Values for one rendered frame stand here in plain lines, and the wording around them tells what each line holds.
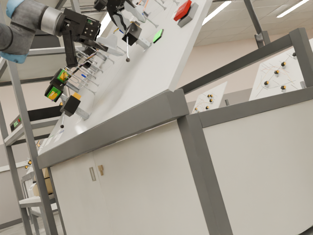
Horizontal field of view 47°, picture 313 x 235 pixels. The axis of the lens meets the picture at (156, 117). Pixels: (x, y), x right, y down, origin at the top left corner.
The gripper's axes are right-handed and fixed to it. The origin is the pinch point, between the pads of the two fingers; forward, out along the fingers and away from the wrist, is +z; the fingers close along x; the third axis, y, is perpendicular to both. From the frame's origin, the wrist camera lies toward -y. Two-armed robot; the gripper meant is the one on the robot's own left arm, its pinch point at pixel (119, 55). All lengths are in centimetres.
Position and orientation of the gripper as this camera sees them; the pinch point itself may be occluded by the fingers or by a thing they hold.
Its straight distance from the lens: 113.9
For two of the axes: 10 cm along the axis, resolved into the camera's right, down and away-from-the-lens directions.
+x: -0.5, -1.3, 9.9
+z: 9.3, 3.6, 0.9
